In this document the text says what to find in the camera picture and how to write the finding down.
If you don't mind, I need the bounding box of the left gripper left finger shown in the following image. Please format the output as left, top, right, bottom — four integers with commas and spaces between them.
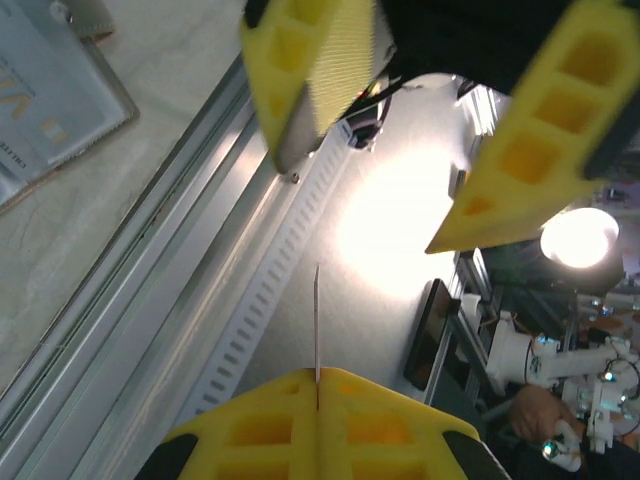
133, 368, 320, 480

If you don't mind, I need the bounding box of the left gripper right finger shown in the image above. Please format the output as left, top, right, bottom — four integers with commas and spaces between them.
317, 367, 511, 480

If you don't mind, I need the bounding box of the white plastic card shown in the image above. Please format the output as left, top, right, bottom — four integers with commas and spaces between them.
311, 263, 324, 411

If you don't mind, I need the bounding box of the blue VIP card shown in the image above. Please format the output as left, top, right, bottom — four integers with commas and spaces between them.
0, 0, 124, 184

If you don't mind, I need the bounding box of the bright round lamp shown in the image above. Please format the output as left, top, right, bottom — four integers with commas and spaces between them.
539, 207, 621, 274

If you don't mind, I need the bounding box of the black tablet screen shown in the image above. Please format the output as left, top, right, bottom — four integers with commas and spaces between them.
402, 278, 462, 392

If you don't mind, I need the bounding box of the grey metal shelf plate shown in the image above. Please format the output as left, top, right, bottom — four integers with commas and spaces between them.
234, 72, 501, 401

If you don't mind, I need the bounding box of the person's hand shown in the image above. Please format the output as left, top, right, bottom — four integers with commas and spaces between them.
507, 383, 574, 454

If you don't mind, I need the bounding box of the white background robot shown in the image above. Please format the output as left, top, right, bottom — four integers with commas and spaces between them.
484, 309, 640, 474

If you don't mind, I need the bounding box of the white slotted cable duct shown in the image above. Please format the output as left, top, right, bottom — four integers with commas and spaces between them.
174, 127, 366, 441

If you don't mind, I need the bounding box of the aluminium mounting rail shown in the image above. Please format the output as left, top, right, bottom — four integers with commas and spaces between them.
0, 59, 321, 480

